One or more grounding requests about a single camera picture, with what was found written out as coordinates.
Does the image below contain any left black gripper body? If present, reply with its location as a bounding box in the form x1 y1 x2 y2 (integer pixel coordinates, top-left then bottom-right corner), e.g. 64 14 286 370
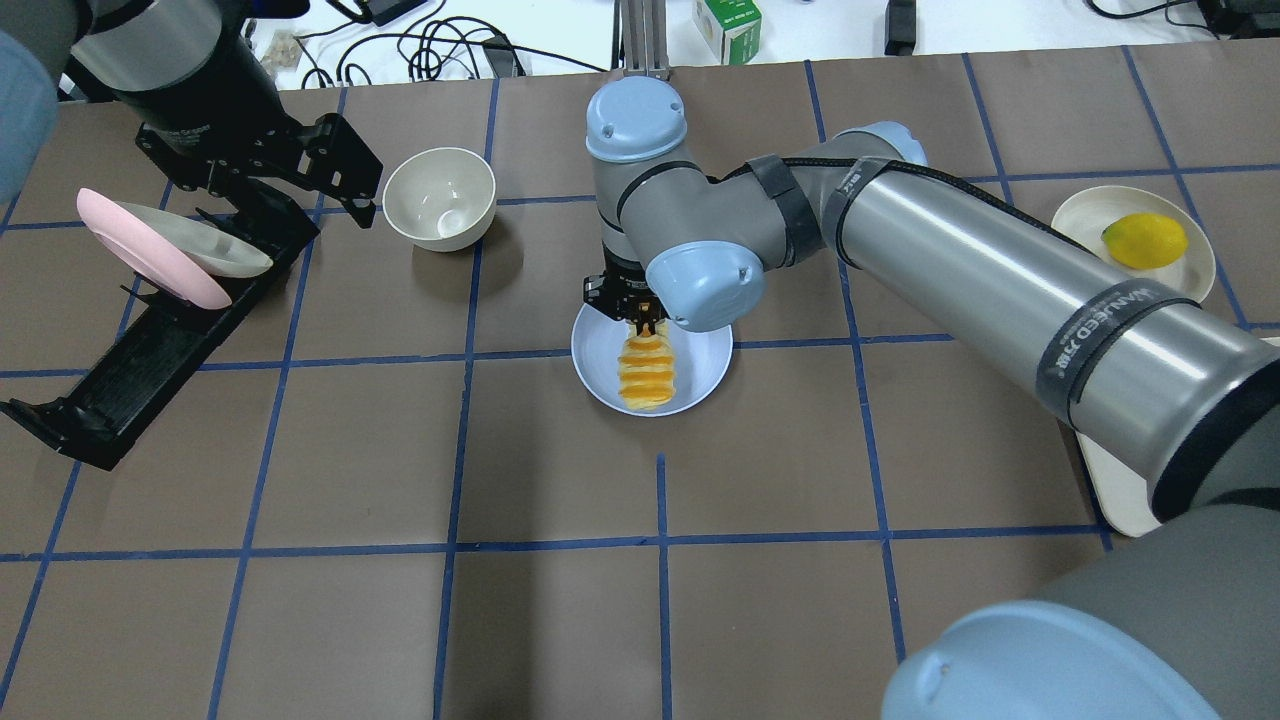
134 60 383 218

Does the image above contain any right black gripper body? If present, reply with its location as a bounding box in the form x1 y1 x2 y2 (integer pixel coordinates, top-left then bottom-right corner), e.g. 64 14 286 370
582 255 669 323

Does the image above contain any sliced yellow bread loaf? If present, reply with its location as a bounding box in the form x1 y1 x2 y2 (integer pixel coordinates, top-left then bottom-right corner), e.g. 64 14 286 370
617 328 677 411

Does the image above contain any blue plate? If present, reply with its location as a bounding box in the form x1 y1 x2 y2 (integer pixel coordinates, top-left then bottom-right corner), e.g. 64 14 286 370
571 305 733 416

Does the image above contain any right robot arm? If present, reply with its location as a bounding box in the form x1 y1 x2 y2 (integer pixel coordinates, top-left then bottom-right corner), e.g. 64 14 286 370
584 76 1279 719

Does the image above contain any cream plate in rack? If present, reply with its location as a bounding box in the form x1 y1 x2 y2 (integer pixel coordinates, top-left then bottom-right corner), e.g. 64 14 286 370
120 202 274 279

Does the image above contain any pink plate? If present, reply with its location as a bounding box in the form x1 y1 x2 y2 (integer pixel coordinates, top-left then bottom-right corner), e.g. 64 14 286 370
76 188 232 310

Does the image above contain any cream plate with lemon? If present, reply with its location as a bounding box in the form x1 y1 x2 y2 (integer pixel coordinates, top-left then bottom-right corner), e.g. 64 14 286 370
1051 184 1216 301

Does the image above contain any cream bowl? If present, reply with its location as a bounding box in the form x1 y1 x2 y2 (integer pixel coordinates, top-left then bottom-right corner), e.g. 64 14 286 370
381 147 497 252

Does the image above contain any black power adapter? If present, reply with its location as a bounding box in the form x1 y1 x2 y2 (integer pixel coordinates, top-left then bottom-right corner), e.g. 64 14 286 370
361 0 428 27

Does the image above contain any green white box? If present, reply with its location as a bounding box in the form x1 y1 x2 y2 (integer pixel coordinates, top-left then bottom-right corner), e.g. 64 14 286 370
692 1 763 65

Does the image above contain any black dish rack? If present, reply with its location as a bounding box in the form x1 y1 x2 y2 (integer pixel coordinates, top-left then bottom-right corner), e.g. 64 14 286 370
3 197 319 471

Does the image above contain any yellow lemon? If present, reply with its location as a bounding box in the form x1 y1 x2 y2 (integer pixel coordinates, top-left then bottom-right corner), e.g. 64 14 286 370
1101 213 1189 270

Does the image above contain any cream rectangular tray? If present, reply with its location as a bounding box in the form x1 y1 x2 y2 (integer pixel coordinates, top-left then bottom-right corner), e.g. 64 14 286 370
1075 334 1280 541

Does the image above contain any aluminium frame post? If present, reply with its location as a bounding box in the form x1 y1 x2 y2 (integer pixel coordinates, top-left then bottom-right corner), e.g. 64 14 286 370
613 1 671 81

